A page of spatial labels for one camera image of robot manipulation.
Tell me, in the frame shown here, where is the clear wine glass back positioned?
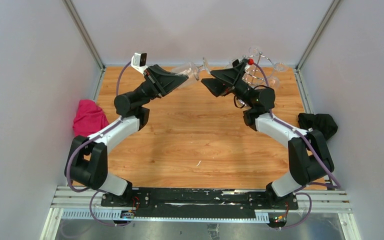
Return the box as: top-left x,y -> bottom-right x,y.
247,45 -> 262,62

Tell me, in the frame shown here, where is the chrome wine glass rack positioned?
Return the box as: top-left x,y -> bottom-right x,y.
240,51 -> 275,87

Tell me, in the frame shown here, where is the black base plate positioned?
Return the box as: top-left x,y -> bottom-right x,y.
100,187 -> 298,219

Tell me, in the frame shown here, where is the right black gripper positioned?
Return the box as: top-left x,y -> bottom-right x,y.
200,62 -> 256,109

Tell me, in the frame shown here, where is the aluminium frame rail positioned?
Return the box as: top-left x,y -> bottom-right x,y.
51,186 -> 352,224

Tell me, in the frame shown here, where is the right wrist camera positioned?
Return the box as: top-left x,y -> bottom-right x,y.
231,58 -> 255,68

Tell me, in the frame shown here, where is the clear wine glass right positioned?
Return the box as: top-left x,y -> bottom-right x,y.
267,62 -> 289,90

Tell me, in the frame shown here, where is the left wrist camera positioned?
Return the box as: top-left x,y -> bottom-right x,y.
130,52 -> 148,75

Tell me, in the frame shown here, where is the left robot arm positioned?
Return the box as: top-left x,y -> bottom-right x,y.
64,61 -> 190,207

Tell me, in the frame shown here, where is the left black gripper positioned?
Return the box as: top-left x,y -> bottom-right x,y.
133,65 -> 188,108

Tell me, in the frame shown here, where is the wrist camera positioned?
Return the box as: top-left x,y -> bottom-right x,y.
231,58 -> 255,68
130,52 -> 148,75

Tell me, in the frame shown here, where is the pink cloth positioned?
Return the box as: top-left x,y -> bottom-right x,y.
72,99 -> 109,137

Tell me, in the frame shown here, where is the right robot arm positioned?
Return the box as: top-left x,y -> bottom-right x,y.
201,59 -> 335,209

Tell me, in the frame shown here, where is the patterned clear wine glass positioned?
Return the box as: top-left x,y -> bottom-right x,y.
171,57 -> 211,89

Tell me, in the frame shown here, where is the black cloth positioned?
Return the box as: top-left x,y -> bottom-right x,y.
297,113 -> 339,140

